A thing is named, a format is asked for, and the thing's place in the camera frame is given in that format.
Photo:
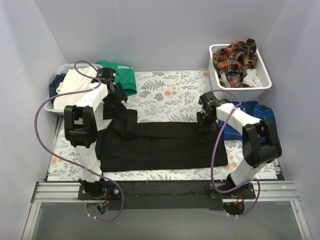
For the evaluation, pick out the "red plaid shirt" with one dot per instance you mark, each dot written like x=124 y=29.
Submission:
x=232 y=62

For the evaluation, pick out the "navy blue garment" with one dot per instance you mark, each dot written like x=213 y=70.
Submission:
x=53 y=86

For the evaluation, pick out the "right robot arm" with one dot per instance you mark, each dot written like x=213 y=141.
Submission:
x=260 y=140

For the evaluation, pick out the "light grey laundry basket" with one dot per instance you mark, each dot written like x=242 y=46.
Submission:
x=49 y=107

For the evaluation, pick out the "aluminium frame rail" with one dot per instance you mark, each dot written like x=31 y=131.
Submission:
x=67 y=192

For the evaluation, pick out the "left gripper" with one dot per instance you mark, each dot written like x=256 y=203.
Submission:
x=119 y=93

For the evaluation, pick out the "blue plaid folded shirt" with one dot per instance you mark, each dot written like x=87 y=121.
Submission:
x=265 y=110

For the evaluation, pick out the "white plastic bin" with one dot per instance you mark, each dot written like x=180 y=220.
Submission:
x=238 y=94

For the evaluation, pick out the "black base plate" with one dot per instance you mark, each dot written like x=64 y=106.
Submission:
x=155 y=195

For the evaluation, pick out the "white folded garment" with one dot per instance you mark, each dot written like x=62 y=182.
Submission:
x=73 y=82

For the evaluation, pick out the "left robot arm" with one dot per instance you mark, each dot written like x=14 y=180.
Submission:
x=80 y=129

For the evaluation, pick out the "white garment in bin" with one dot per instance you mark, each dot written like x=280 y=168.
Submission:
x=251 y=79

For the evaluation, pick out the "black long sleeve shirt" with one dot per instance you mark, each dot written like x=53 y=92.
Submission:
x=127 y=145

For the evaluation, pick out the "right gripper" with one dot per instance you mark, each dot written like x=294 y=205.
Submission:
x=206 y=124

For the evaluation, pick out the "green t-shirt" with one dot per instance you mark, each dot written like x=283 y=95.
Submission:
x=124 y=74

